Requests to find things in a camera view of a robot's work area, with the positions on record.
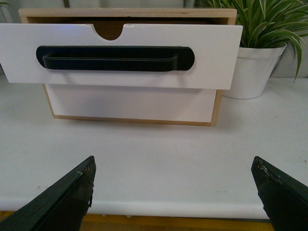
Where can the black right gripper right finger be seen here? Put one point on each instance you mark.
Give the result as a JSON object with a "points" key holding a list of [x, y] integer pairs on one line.
{"points": [[285, 199]]}

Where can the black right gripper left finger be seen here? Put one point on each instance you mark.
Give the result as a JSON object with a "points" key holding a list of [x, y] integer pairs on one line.
{"points": [[61, 207]]}

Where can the white drawer with black handle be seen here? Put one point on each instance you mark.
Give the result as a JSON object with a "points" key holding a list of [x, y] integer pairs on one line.
{"points": [[144, 55]]}

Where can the white lower drawer front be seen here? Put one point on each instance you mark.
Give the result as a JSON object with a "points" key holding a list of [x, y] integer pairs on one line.
{"points": [[134, 104]]}

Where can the wooden drawer cabinet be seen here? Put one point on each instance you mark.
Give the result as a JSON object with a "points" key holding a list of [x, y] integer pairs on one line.
{"points": [[108, 23]]}

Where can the white plant pot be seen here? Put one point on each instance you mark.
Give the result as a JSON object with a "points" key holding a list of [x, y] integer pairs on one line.
{"points": [[252, 71]]}

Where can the green striped spider plant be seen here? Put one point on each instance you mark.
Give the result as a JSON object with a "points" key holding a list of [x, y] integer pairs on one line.
{"points": [[270, 24]]}

